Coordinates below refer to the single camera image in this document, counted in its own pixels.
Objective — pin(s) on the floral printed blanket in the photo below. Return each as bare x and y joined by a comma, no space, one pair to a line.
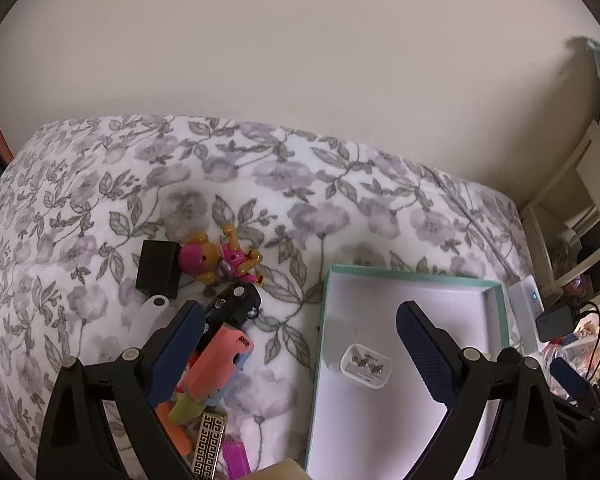
130,185

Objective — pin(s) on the pink and blue puzzle block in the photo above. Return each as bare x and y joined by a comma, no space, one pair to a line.
220,355

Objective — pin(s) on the white power strip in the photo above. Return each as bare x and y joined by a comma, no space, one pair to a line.
522,305

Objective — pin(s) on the gold patterned lighter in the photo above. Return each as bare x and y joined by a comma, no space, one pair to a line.
207,442

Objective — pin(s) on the white wooden shelf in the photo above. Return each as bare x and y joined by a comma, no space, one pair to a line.
595,160

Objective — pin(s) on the white charger plug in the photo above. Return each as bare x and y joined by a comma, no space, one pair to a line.
355,380

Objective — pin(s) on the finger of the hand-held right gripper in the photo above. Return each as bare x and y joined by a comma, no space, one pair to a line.
567,377

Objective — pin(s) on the yellow-green plastic piece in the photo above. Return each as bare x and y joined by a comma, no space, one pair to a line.
185,410

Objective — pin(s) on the black toy car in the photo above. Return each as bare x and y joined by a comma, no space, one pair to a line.
232,305

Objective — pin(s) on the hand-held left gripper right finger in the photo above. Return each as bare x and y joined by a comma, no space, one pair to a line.
425,355

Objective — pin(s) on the pink dog toy figure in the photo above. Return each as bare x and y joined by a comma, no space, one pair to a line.
197,257

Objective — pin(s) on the teal-edged shallow box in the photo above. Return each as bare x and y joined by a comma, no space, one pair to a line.
380,310

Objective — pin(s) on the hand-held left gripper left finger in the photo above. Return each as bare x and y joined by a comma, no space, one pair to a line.
175,350

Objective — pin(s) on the purple lighter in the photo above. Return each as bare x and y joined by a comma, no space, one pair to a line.
236,460

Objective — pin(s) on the black power adapter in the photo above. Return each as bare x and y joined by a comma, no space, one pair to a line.
156,267

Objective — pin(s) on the black wall charger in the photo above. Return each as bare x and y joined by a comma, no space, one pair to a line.
555,322

